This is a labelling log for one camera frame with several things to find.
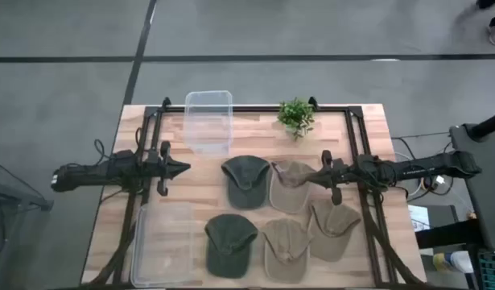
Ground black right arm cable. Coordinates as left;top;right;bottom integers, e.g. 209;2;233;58
390;131;453;202

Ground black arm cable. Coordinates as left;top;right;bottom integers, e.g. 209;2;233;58
390;131;453;202
93;126;146;162

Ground white paper sheet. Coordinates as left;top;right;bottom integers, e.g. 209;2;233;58
407;204;430;231

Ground black aluminium table frame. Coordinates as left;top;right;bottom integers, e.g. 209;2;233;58
81;96;425;290

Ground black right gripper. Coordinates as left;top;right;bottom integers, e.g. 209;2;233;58
291;149;356;206

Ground clear plastic bin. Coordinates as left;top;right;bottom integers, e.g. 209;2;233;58
130;202;196;288
183;89;234;157

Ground plastic crate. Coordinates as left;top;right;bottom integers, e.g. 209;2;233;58
478;250;495;290

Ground beige baseball cap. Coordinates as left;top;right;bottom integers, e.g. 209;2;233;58
261;218;312;284
308;199;362;263
269;159;317;214

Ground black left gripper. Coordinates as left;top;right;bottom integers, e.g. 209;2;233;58
143;140;192;197

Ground grey equipment stand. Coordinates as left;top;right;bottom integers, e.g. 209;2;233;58
449;109;495;253

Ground black low shelf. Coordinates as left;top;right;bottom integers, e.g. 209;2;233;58
415;204;488;250

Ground dark green baseball cap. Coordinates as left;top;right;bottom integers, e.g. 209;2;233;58
204;213;259;280
221;155;271;210

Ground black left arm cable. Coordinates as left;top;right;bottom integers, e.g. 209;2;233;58
93;126;146;162

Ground potted green plant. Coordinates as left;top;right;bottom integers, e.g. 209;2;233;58
276;96;316;141

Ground white and yellow bottle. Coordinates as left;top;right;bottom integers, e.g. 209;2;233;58
433;250;474;275

